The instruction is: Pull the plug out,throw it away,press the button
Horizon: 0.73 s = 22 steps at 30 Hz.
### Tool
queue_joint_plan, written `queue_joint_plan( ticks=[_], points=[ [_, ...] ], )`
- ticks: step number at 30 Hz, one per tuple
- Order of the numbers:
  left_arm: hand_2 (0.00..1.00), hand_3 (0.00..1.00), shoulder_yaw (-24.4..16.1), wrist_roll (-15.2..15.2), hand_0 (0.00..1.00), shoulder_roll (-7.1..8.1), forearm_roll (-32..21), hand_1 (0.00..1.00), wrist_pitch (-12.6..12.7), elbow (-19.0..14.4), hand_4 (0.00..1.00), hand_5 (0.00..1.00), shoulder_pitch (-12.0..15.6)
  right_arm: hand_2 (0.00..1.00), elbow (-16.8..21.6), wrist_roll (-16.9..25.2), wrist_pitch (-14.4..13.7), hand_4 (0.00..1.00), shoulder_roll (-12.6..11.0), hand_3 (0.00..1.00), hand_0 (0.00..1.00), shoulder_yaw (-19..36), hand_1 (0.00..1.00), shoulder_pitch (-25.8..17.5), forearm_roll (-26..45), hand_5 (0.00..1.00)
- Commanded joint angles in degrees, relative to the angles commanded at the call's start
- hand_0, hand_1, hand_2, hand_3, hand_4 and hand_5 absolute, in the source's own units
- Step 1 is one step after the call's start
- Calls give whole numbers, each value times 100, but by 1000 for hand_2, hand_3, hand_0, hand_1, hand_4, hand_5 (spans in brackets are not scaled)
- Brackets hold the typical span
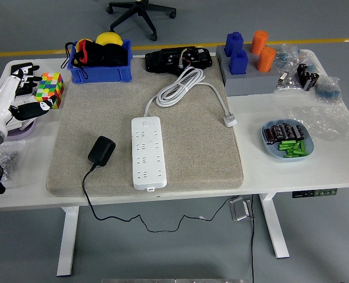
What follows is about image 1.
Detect grey holder block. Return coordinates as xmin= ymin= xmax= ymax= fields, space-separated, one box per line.
xmin=215 ymin=44 xmax=277 ymax=64
xmin=221 ymin=57 xmax=278 ymax=97

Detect black electronic device coloured wires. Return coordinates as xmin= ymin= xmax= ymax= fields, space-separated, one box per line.
xmin=144 ymin=46 xmax=213 ymax=74

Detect orange plastic cylinder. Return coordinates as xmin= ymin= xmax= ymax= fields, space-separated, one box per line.
xmin=256 ymin=47 xmax=277 ymax=73
xmin=249 ymin=30 xmax=269 ymax=55

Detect clear bag of metal parts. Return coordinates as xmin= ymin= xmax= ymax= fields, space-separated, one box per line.
xmin=274 ymin=70 xmax=307 ymax=95

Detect black office chair base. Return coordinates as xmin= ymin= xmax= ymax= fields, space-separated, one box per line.
xmin=106 ymin=0 xmax=177 ymax=41

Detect empty clear plastic bag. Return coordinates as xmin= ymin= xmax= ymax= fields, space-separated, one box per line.
xmin=283 ymin=104 xmax=349 ymax=144

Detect white table leg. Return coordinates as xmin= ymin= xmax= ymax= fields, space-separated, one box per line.
xmin=56 ymin=206 xmax=80 ymax=277
xmin=258 ymin=193 xmax=290 ymax=259

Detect clear bag of black capacitors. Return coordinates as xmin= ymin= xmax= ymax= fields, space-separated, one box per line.
xmin=297 ymin=62 xmax=321 ymax=93

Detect light blue plate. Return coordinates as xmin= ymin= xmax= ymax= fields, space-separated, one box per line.
xmin=261 ymin=119 xmax=315 ymax=163

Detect purple round plate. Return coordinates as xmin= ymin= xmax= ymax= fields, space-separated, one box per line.
xmin=6 ymin=121 xmax=37 ymax=140

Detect black table control panel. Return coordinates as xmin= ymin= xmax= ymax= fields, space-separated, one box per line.
xmin=291 ymin=187 xmax=338 ymax=199

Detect grey-beige fabric mat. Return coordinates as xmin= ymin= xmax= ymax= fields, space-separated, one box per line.
xmin=46 ymin=55 xmax=245 ymax=198

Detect plain black pouch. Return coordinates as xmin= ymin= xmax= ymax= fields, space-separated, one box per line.
xmin=100 ymin=43 xmax=129 ymax=67

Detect black floor cable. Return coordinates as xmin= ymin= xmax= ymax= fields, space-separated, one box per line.
xmin=249 ymin=194 xmax=256 ymax=283

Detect clear bag of blue parts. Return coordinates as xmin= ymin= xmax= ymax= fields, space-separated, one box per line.
xmin=314 ymin=75 xmax=344 ymax=104

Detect white power strip with cable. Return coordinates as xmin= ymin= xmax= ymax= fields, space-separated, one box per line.
xmin=131 ymin=66 xmax=239 ymax=192

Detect large white socket panel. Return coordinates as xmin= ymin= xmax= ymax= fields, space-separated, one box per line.
xmin=5 ymin=116 xmax=25 ymax=131

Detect yellow ball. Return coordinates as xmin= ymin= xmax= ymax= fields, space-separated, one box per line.
xmin=95 ymin=31 xmax=124 ymax=47

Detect clear bag of small parts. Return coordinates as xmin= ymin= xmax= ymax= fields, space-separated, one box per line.
xmin=276 ymin=43 xmax=317 ymax=74

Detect silver metal box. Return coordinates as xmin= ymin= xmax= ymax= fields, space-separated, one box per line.
xmin=229 ymin=196 xmax=254 ymax=222

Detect blue plastic block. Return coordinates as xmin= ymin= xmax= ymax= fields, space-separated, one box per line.
xmin=224 ymin=31 xmax=245 ymax=58
xmin=229 ymin=49 xmax=249 ymax=76

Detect blue plastic bin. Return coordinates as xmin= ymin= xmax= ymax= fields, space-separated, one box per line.
xmin=67 ymin=39 xmax=133 ymax=84

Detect multicoloured puzzle cube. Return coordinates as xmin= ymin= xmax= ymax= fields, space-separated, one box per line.
xmin=35 ymin=72 xmax=65 ymax=110

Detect black drawstring pouch red trim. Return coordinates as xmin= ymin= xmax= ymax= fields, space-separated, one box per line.
xmin=64 ymin=38 xmax=104 ymax=80

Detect black plug with thin cord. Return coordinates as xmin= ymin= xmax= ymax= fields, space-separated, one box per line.
xmin=82 ymin=135 xmax=240 ymax=233

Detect bubble bag of metal parts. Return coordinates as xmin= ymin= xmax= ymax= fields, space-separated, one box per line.
xmin=0 ymin=140 xmax=27 ymax=189

